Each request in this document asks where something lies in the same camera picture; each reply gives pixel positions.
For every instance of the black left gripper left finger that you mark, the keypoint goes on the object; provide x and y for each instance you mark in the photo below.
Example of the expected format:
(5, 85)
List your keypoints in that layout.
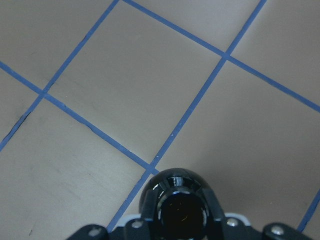
(147, 210)

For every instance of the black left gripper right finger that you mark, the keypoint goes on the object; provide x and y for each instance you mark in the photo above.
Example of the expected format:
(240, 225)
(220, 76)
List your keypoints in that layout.
(213, 207)

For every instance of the dark wine bottle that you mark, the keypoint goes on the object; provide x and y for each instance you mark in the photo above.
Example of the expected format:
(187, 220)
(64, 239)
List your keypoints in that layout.
(179, 209)

